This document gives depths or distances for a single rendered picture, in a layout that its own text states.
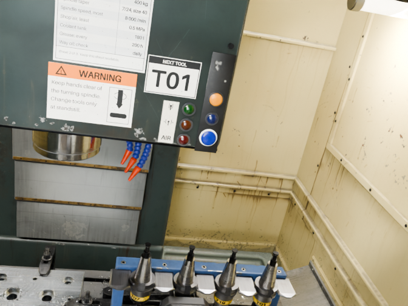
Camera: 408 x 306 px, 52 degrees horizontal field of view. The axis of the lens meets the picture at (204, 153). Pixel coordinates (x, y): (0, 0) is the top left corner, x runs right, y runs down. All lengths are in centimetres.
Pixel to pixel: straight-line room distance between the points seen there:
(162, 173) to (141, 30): 93
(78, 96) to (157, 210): 98
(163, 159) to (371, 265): 82
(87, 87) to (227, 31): 27
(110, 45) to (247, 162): 138
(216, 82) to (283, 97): 120
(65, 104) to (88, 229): 97
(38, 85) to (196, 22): 30
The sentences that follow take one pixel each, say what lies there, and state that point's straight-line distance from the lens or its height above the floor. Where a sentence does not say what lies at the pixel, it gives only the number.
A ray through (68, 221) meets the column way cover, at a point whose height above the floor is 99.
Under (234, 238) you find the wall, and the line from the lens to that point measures 229.
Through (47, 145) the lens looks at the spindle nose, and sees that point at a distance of 100.
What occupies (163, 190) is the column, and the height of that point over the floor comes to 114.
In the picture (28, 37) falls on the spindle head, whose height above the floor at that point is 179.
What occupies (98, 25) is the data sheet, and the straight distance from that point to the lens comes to 78.
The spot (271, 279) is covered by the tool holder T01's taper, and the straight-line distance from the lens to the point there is 116.
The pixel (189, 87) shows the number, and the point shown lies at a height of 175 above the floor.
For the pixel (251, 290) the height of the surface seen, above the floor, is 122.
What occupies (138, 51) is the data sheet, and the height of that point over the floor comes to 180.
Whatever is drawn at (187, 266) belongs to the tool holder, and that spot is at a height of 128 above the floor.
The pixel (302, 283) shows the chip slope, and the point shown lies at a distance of 192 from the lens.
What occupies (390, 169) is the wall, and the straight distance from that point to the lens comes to 152.
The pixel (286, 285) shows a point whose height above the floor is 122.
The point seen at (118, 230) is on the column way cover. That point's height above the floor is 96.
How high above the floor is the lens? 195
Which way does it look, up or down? 23 degrees down
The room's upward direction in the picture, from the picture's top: 11 degrees clockwise
